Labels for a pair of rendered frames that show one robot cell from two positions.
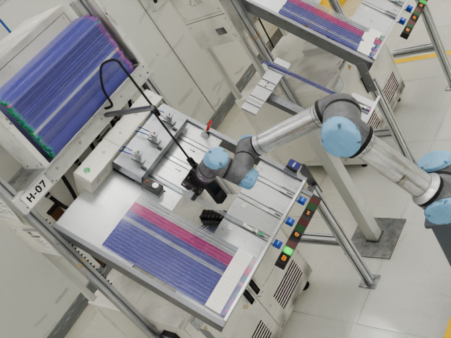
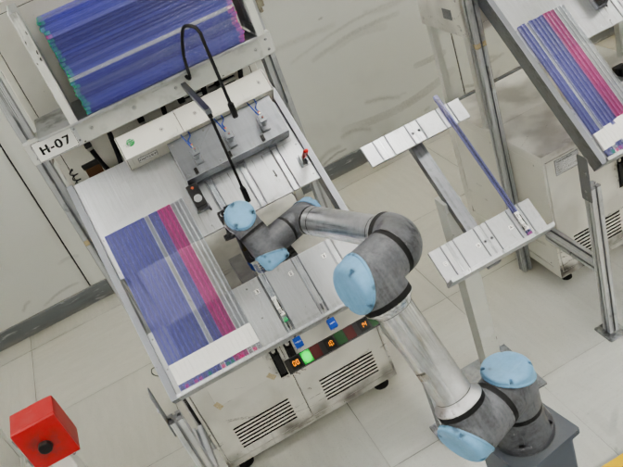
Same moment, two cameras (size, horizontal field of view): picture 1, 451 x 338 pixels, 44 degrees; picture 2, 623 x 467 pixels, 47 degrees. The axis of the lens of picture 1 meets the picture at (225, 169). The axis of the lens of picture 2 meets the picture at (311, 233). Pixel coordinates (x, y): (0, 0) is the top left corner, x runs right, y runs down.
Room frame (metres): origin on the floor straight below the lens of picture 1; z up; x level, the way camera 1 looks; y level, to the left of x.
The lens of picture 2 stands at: (0.27, -0.80, 2.00)
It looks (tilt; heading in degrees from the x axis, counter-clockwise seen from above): 32 degrees down; 25
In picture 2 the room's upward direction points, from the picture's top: 22 degrees counter-clockwise
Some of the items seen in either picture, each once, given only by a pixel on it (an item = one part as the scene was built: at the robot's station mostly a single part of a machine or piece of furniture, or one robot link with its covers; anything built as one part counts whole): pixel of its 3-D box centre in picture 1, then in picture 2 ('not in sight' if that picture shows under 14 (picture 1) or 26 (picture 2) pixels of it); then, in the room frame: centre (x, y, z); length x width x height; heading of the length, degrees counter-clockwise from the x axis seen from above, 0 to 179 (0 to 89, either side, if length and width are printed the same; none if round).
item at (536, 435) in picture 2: not in sight; (518, 416); (1.43, -0.58, 0.60); 0.15 x 0.15 x 0.10
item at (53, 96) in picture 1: (65, 84); (144, 29); (2.09, 0.30, 1.52); 0.51 x 0.13 x 0.27; 126
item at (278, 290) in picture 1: (207, 289); (263, 326); (2.15, 0.42, 0.31); 0.70 x 0.65 x 0.62; 126
